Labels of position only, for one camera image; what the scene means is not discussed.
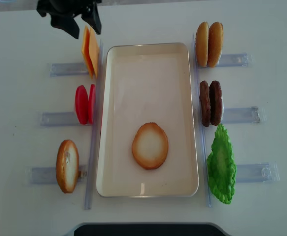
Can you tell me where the clear holder under cheese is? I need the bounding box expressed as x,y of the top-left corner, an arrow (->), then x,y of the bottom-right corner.
49,62 -> 89,77

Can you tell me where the orange cheese slice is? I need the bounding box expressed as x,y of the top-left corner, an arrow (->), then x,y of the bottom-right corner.
81,26 -> 94,78
89,27 -> 99,78

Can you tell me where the left clear acrylic rail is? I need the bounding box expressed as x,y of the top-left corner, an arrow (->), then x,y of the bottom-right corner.
84,39 -> 104,210

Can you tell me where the clear acrylic rail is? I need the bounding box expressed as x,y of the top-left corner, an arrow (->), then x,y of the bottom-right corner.
84,39 -> 104,210
193,34 -> 212,208

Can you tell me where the golden bun right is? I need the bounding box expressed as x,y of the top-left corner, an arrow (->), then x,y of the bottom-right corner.
207,22 -> 223,67

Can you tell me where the orange cheese slice inner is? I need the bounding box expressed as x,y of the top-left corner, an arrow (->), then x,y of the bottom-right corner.
89,27 -> 99,78

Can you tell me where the clear holder under bread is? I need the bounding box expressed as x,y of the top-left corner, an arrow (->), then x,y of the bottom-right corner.
24,165 -> 88,185

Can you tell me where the right clear acrylic rail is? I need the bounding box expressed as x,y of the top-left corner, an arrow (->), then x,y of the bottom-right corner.
193,34 -> 212,208

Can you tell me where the clear holder under tomato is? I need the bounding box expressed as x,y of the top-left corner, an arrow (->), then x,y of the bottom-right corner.
40,112 -> 80,127

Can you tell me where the golden bun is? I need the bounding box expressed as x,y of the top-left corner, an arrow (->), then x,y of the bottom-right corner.
207,22 -> 223,67
195,21 -> 209,67

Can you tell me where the brown meat patty left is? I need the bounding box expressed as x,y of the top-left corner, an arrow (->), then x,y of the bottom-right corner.
199,81 -> 211,127

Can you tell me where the red tomato slice outer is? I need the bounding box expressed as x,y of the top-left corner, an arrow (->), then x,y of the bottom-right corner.
75,85 -> 89,125

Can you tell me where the bread slice toasted rim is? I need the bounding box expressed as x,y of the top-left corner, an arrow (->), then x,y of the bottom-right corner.
132,122 -> 169,170

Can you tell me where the orange cheese slice outer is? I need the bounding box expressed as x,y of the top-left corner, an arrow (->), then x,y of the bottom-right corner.
81,26 -> 94,78

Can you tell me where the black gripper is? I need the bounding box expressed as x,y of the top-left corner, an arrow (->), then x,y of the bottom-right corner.
36,0 -> 102,39

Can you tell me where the brown meat patty right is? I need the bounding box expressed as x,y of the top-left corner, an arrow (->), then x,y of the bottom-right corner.
209,81 -> 223,126

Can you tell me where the golden bun left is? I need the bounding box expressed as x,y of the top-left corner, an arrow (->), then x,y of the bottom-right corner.
195,21 -> 209,67

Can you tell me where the black base at bottom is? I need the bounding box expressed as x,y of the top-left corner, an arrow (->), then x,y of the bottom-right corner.
74,224 -> 226,236

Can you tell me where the clear holder under patties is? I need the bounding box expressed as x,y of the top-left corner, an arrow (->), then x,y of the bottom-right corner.
221,106 -> 267,124

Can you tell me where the clear holder under buns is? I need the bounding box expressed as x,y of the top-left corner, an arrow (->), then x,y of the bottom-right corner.
217,53 -> 252,67

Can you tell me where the clear holder under lettuce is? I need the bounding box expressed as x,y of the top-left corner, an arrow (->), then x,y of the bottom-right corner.
236,162 -> 280,183

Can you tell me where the brown meat patty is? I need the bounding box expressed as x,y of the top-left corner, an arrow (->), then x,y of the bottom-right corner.
209,81 -> 223,126
199,81 -> 211,127

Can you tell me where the cream rectangular tray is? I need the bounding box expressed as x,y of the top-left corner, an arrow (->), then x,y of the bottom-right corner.
96,43 -> 199,197

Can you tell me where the green lettuce leaf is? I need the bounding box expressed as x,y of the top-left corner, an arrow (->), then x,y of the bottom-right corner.
207,124 -> 237,204

